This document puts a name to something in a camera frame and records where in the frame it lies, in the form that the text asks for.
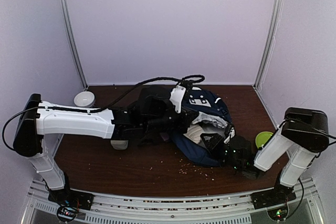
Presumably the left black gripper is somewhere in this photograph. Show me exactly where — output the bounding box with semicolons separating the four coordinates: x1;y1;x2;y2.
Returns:
143;105;200;135

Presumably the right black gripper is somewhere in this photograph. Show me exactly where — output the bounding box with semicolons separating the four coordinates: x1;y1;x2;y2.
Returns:
201;134;242;172

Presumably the navy blue backpack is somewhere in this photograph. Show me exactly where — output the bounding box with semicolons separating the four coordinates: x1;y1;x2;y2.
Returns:
168;87;235;167

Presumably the beige ribbed pencil case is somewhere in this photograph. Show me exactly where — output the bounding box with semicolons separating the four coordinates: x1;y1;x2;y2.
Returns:
183;124;208;145

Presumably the beige glasses case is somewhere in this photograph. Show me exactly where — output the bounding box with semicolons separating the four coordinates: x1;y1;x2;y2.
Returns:
110;140;129;151

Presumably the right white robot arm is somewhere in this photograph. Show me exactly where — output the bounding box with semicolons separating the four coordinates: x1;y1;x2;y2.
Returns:
191;107;331;209

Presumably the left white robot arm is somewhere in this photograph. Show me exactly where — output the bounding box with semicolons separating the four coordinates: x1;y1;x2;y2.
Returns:
13;86;198;206

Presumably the green plate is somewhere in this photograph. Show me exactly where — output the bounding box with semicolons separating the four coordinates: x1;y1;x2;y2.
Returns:
255;131;273;150

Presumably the white patterned bowl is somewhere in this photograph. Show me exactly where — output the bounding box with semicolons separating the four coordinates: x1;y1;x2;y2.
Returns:
73;91;95;108

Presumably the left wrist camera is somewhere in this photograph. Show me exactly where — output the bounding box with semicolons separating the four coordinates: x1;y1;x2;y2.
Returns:
170;84;192;114

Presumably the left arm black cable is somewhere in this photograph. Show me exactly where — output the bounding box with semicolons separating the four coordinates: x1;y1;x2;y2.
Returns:
2;74;205;153

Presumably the front aluminium rail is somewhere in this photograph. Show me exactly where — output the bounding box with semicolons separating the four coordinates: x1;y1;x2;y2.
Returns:
20;179;323;224

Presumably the left aluminium frame post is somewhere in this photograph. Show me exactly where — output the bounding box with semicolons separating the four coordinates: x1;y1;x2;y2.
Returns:
60;0;89;90

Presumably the aluminium frame post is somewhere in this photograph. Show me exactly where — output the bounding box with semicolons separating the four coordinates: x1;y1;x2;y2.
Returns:
60;0;89;90
254;0;283;90

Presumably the right aluminium frame post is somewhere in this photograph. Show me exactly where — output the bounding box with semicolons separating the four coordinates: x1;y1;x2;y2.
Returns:
254;0;283;90

